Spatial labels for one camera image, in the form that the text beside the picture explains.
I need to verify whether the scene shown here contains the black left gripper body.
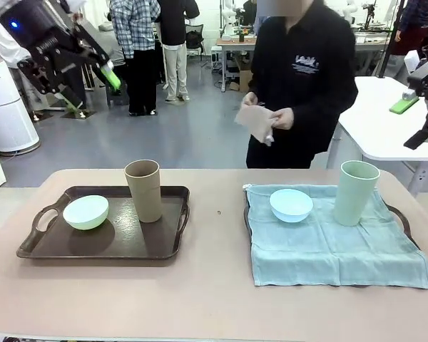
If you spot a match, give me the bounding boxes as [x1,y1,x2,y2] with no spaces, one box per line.
[0,0,91,86]

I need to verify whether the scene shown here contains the tall pale green cup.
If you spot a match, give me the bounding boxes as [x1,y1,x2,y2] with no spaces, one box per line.
[333,160,381,227]

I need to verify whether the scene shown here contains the pale green bowl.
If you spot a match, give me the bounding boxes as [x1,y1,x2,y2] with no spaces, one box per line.
[62,195,110,232]

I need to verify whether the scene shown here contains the tall brown cup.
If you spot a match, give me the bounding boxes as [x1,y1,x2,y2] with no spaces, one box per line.
[123,160,163,224]

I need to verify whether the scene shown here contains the beige cloth mat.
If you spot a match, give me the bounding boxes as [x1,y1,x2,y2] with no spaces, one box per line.
[234,104,276,147]

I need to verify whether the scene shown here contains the pale blue bowl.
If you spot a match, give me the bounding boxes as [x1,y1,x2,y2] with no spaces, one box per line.
[269,188,314,224]

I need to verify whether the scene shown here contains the teal cloth mat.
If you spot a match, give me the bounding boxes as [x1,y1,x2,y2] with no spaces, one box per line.
[244,183,428,290]

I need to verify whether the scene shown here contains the person's left forearm black sleeve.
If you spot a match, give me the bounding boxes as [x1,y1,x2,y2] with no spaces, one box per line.
[290,83,360,131]

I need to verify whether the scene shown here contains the person's right forearm black sleeve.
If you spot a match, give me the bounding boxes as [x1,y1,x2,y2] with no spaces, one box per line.
[248,56,274,99]

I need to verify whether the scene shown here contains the person's left hand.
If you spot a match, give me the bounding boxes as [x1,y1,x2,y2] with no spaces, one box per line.
[269,108,295,131]

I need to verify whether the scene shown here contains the person's right hand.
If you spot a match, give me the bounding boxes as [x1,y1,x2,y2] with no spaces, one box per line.
[241,91,260,107]

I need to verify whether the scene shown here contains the white side table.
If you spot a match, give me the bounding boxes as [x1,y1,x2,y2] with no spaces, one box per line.
[326,76,428,199]

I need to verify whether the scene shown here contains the bystander in blue plaid shirt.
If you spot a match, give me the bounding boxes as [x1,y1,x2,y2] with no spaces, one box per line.
[108,0,162,117]

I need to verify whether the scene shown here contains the small dark stool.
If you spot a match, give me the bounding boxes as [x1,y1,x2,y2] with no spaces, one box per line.
[106,83,130,108]

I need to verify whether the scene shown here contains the flat metal stand base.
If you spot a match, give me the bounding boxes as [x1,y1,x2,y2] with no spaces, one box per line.
[60,106,98,120]

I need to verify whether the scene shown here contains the bystander in dark red clothes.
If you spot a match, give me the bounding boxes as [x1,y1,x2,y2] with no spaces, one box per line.
[390,0,428,78]

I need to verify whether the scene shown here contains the white cylindrical air purifier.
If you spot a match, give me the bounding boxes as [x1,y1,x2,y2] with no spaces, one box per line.
[0,59,42,155]

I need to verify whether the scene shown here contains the black vertical pole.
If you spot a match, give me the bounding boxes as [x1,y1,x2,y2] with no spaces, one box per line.
[377,0,406,80]

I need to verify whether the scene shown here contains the bystander black top white trousers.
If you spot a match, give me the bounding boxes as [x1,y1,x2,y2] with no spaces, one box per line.
[156,0,200,103]

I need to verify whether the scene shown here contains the background workbench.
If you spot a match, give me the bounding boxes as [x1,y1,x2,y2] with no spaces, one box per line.
[352,23,395,78]

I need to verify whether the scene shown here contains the black office chair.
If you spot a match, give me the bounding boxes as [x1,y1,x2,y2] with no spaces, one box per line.
[185,24,205,62]

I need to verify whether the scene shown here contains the person's black shirt torso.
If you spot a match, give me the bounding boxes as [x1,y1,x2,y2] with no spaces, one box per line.
[245,0,360,170]

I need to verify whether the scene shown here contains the cardboard box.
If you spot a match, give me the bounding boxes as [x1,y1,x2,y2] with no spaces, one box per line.
[230,56,255,94]

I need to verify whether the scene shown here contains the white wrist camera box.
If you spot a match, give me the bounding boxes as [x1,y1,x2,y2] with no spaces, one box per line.
[402,49,428,73]

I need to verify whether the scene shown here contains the dark brown handled tray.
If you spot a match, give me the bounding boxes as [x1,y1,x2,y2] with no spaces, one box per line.
[242,201,422,289]
[16,185,192,268]

